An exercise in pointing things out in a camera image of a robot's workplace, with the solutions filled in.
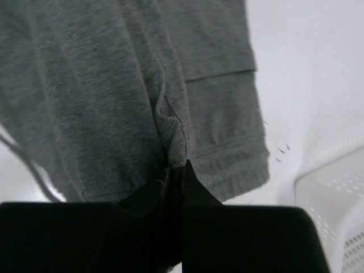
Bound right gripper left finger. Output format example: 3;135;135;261
1;169;182;272

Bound white plastic basket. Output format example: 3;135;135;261
295;148;363;272

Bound grey shorts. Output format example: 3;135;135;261
1;1;269;204

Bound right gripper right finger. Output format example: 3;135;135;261
182;163;329;273

